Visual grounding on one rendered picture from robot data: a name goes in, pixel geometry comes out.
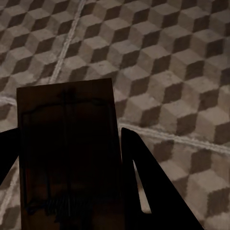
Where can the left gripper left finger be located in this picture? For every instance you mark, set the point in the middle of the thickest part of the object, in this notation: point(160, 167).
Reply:
point(9, 150)

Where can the mousetrap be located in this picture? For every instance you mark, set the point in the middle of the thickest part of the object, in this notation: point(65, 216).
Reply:
point(70, 164)

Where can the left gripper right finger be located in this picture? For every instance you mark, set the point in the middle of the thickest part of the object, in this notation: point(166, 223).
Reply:
point(169, 210)

